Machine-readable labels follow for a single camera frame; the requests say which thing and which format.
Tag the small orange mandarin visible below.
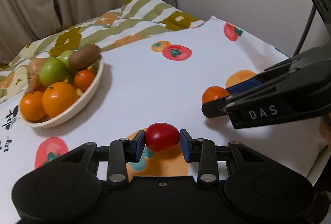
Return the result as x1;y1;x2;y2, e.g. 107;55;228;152
201;86;229;104

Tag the oblong red cherry tomato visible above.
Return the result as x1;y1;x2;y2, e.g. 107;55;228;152
145;123;180;152

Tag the brown kiwi with sticker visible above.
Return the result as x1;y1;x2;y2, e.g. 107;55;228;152
68;44;100;71

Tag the person's right hand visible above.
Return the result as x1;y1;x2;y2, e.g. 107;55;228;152
319;118;331;150

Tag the cream fruit bowl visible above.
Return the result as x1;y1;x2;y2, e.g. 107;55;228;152
19;56;105;128

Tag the small mandarin in bowl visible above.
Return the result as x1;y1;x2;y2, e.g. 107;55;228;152
73;69;95;91

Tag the right large orange mandarin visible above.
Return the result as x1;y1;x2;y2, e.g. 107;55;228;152
42;81;79;118

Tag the large orange mandarin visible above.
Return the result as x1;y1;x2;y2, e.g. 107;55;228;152
42;81;79;118
20;91;46;122

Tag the left large orange mandarin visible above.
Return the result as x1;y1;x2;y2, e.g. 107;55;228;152
20;91;46;122

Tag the front green apple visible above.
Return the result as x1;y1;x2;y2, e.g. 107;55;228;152
39;58;67;87

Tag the green apple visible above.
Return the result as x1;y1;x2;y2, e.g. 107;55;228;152
57;49;73;68
39;58;67;87

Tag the red yellow apple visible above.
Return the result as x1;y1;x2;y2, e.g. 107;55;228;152
27;58;47;92

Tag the rear green apple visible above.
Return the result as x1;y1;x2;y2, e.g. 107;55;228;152
57;49;73;68

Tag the floral striped quilt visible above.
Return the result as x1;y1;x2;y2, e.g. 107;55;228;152
1;0;204;102

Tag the black cable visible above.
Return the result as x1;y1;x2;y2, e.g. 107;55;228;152
292;3;318;58

